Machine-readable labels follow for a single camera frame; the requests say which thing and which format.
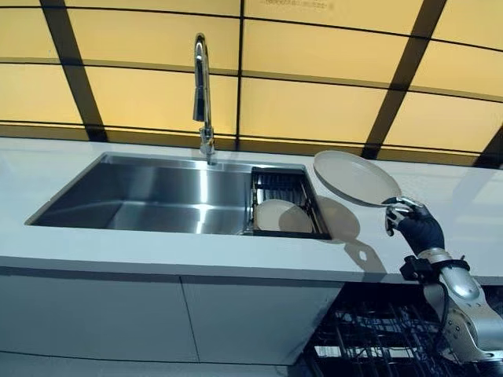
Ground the black wire dishwasher rack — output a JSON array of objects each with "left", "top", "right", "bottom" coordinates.
[{"left": 314, "top": 298, "right": 484, "bottom": 377}]

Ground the chrome kitchen faucet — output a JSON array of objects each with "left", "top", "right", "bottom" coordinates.
[{"left": 192, "top": 33, "right": 218, "bottom": 167}]

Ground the black dish drying rack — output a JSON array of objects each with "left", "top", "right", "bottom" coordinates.
[{"left": 241, "top": 167, "right": 333, "bottom": 241}]

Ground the white cabinet door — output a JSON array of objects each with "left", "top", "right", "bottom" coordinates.
[
  {"left": 0, "top": 270, "right": 200, "bottom": 363},
  {"left": 180, "top": 274, "right": 345, "bottom": 366}
]

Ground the beige round ceramic plate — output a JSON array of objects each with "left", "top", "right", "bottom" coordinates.
[
  {"left": 313, "top": 150, "right": 404, "bottom": 209},
  {"left": 253, "top": 199, "right": 314, "bottom": 233}
]

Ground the stainless steel sink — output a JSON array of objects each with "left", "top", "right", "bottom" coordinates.
[{"left": 24, "top": 152, "right": 333, "bottom": 241}]

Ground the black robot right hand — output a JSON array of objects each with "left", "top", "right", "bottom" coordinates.
[{"left": 384, "top": 196, "right": 446, "bottom": 254}]

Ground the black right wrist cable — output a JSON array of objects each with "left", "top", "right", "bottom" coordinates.
[{"left": 422, "top": 259, "right": 471, "bottom": 347}]

